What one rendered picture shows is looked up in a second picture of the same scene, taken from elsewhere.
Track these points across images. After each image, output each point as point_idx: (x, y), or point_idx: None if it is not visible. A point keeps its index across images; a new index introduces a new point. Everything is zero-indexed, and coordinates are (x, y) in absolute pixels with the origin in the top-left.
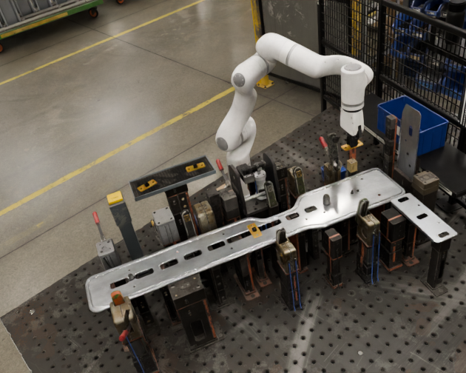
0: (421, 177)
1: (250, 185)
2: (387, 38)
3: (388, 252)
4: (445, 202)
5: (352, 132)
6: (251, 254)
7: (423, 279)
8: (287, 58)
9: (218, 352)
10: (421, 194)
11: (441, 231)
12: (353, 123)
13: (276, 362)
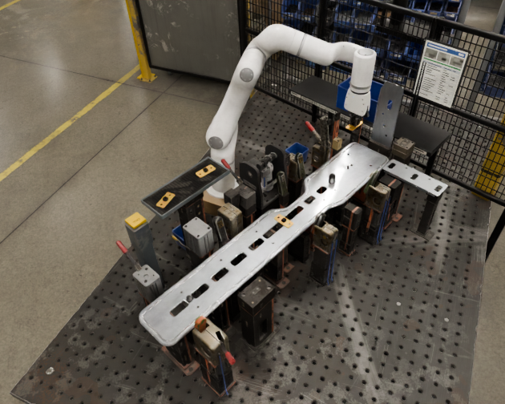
0: (401, 143)
1: None
2: (329, 23)
3: (385, 213)
4: None
5: (361, 113)
6: None
7: (413, 229)
8: (300, 49)
9: (281, 344)
10: (401, 158)
11: (435, 186)
12: (364, 104)
13: (336, 334)
